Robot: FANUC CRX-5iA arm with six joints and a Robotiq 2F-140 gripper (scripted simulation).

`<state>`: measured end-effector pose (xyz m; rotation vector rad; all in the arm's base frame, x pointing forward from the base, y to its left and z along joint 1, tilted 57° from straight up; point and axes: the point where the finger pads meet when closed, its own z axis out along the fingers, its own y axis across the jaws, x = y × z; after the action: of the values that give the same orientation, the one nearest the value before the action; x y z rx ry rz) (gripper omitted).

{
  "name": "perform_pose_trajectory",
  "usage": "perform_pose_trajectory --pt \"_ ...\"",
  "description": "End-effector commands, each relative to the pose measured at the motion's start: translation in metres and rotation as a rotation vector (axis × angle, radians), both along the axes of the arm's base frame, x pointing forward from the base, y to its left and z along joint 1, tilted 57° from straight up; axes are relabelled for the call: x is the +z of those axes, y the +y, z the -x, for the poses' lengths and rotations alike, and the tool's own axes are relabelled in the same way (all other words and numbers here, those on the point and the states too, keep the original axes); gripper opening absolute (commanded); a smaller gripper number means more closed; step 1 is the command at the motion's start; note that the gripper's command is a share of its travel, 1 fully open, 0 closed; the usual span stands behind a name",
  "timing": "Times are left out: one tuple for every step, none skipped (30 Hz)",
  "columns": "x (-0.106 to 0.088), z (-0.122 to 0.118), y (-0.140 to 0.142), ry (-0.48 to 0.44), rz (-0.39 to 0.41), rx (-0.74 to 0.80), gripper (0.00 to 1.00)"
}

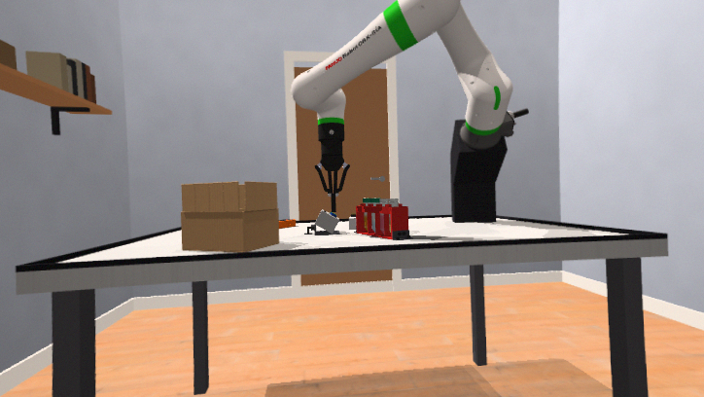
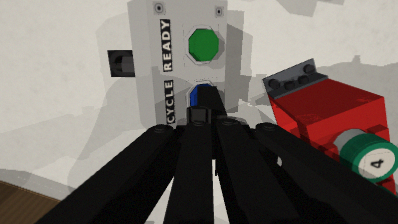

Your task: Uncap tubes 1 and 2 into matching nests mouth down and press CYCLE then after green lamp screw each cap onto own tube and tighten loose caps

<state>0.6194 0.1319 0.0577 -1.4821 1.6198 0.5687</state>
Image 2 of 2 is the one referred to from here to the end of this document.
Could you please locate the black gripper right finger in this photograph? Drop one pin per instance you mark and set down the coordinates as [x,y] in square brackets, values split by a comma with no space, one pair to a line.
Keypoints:
[321,190]

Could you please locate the grey button panel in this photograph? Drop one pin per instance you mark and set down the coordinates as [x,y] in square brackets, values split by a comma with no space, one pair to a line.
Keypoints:
[177,45]

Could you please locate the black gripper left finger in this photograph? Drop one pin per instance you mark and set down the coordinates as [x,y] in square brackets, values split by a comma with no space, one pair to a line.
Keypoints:
[128,187]

